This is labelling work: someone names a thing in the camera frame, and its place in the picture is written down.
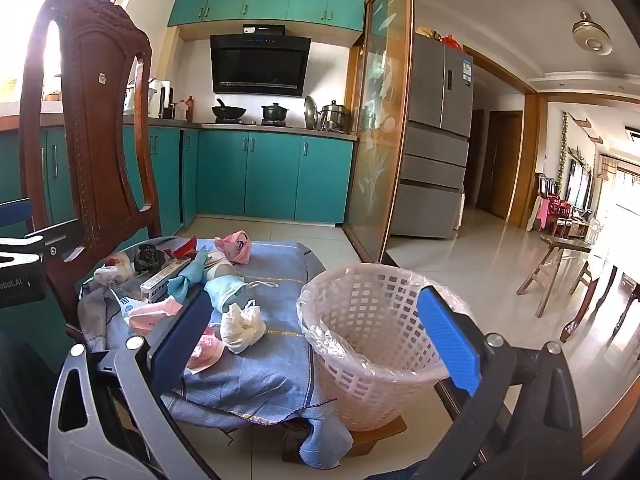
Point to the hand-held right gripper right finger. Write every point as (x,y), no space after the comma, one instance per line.
(447,345)

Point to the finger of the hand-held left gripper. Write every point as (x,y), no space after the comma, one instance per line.
(55,240)
(15,212)

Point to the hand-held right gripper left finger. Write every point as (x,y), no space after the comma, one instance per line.
(182,335)

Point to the white plastic bag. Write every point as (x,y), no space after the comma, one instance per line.
(112,270)

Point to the translucent plastic bin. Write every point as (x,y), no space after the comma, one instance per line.
(370,310)

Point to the pink white wrapper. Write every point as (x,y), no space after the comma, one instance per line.
(207,352)

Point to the pink paper packet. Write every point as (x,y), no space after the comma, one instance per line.
(150,315)

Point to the white cardboard box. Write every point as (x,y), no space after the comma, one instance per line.
(162,280)

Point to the blue face mask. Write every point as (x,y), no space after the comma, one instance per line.
(225,292)

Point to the white crumpled tissue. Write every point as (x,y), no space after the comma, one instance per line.
(242,327)

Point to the white blue label wrapper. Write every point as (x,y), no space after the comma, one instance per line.
(125,302)

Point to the dark green foil packet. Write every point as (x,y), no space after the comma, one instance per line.
(148,257)

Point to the red yellow snack packet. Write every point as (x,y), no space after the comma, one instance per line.
(182,249)

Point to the blue cloth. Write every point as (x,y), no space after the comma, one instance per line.
(260,375)

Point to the low wooden table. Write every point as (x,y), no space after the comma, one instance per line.
(380,432)

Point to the carved wooden chair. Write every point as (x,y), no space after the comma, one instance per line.
(100,110)

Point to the light wooden bench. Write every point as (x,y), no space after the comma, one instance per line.
(560,245)

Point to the dark wooden table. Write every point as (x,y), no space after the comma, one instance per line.
(595,290)

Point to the pink hanging cloth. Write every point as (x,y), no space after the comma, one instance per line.
(543,215)

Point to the red chairs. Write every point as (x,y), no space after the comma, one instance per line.
(557,207)

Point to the black kitchen appliance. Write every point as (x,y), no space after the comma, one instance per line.
(167,102)

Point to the teal lower cabinets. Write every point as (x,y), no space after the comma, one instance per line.
(270,175)

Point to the brown bottle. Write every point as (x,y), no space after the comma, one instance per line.
(189,110)

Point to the brown wooden door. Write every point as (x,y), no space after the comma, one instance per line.
(500,165)

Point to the grey refrigerator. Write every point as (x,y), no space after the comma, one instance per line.
(435,135)

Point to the black wok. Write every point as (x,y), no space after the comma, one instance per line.
(229,111)

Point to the gas stove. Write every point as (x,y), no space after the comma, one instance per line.
(250,122)

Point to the green leaf garland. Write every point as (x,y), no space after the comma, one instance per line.
(564,145)

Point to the grey kitchen countertop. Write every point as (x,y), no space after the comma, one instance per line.
(300,131)

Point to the black cooking pot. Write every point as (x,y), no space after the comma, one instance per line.
(275,112)

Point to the etched glass sliding door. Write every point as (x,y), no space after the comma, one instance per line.
(380,110)

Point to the steel stock pot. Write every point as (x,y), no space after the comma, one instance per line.
(335,117)

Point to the steel pot lid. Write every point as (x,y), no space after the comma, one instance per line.
(311,112)

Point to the black range hood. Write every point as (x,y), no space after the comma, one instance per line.
(260,65)

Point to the ceiling fan lamp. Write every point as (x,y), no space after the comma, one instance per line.
(592,35)

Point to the wall air conditioner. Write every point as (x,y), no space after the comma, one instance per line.
(634,135)

